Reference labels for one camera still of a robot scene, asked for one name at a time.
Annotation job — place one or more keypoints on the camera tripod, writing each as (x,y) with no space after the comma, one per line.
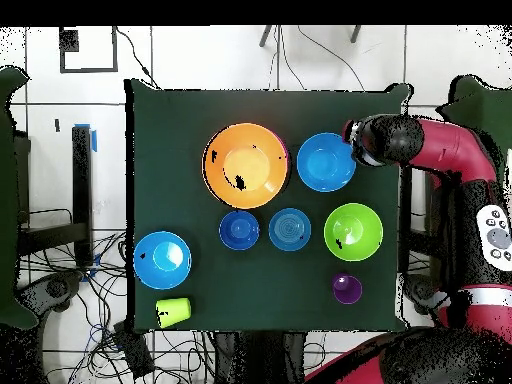
(264,36)

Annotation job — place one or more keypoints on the black stand post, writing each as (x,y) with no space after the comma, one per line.
(82,180)
(406,208)

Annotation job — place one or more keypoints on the yellow-green cup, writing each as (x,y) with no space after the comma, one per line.
(174,312)

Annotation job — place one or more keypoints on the green cloth covered table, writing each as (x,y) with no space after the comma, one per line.
(488,104)
(8,200)

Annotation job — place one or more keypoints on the large blue bowl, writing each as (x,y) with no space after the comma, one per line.
(322,164)
(162,260)

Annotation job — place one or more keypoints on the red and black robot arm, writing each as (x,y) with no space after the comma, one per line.
(456,148)

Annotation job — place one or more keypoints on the lime green bowl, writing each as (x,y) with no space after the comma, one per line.
(353,232)

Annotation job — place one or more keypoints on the orange bowl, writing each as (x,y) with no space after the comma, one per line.
(244,164)

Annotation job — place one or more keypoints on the small light blue bowl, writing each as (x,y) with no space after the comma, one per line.
(289,229)

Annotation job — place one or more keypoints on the black square floor frame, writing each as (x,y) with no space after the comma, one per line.
(68,40)

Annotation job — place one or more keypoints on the purple cup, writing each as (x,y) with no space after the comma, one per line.
(347,288)

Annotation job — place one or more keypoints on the grey chair base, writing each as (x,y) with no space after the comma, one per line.
(416,290)
(56,288)

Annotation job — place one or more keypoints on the dark green tablecloth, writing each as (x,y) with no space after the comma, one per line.
(180,120)

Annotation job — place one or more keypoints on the black power strip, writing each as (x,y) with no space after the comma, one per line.
(134,352)

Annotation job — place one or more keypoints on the small dark blue bowl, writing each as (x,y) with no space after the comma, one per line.
(239,230)

